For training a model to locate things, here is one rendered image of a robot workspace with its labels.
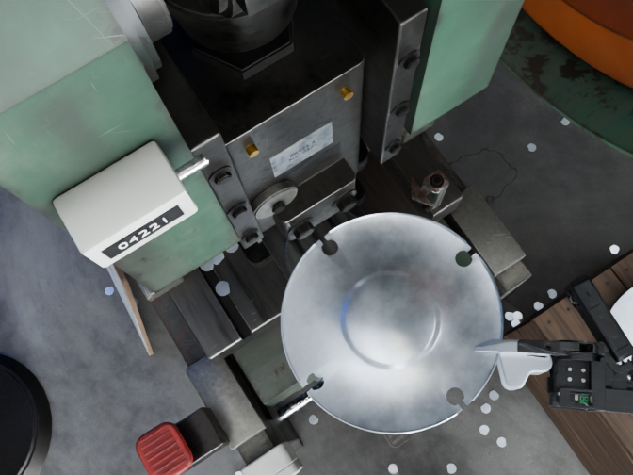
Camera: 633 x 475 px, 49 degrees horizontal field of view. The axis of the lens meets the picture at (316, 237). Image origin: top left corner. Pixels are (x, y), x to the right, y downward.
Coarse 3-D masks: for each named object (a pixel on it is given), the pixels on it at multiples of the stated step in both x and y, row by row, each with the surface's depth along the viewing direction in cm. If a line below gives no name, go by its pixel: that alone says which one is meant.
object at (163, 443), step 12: (156, 432) 93; (168, 432) 93; (144, 444) 93; (156, 444) 93; (168, 444) 93; (180, 444) 93; (144, 456) 92; (156, 456) 92; (168, 456) 92; (180, 456) 92; (192, 456) 93; (156, 468) 92; (168, 468) 92; (180, 468) 92
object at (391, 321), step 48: (336, 240) 96; (384, 240) 95; (432, 240) 94; (288, 288) 95; (336, 288) 94; (384, 288) 93; (432, 288) 93; (480, 288) 92; (288, 336) 93; (336, 336) 92; (384, 336) 91; (432, 336) 91; (480, 336) 90; (336, 384) 91; (384, 384) 90; (432, 384) 90; (480, 384) 89; (384, 432) 88
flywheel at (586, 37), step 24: (528, 0) 81; (552, 0) 77; (576, 0) 75; (600, 0) 73; (624, 0) 72; (552, 24) 80; (576, 24) 76; (600, 24) 72; (624, 24) 71; (576, 48) 78; (600, 48) 74; (624, 48) 71; (624, 72) 73
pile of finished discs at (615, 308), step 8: (632, 288) 136; (624, 296) 135; (632, 296) 135; (616, 304) 135; (624, 304) 135; (632, 304) 135; (616, 312) 135; (624, 312) 134; (632, 312) 134; (624, 320) 134; (632, 320) 134; (624, 328) 134; (632, 328) 134; (632, 336) 133; (632, 344) 133; (624, 360) 132
